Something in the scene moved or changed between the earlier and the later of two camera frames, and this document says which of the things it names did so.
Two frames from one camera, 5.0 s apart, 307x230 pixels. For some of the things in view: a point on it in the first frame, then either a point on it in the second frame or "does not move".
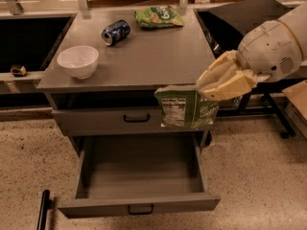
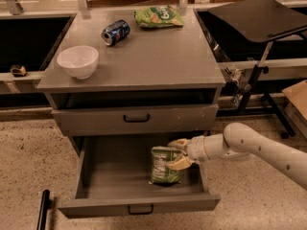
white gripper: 270,50 -> 196,150
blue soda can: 116,33 does not move
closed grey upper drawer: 114,121 does not move
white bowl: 80,60 does not move
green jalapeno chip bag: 182,106 -> 160,172
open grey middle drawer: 137,172 does not move
